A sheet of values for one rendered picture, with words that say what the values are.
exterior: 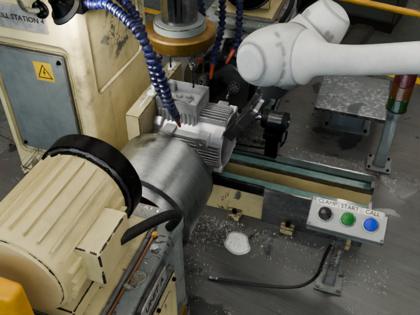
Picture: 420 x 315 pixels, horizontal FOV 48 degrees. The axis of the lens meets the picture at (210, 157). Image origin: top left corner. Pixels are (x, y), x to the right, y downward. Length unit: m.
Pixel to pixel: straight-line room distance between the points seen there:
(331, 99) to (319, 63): 0.88
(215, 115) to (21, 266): 0.74
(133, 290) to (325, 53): 0.53
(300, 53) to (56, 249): 0.53
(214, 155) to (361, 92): 0.73
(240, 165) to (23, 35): 0.70
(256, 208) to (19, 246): 0.85
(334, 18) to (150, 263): 0.59
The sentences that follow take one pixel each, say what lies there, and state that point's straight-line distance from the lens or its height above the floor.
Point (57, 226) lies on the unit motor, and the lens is 0.72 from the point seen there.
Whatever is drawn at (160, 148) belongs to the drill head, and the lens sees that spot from 1.10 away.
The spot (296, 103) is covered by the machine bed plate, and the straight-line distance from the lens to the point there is 1.93.
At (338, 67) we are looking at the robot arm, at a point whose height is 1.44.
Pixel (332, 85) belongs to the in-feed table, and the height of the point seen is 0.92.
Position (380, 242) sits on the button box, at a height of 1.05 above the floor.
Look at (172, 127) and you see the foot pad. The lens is 1.31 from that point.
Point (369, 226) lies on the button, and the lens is 1.11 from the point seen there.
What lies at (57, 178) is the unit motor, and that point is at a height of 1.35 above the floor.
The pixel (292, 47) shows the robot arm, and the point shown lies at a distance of 0.89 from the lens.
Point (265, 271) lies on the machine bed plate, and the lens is 1.32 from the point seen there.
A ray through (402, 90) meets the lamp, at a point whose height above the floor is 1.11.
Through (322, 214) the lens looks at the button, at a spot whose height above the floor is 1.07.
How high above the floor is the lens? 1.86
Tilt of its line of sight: 41 degrees down
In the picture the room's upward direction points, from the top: straight up
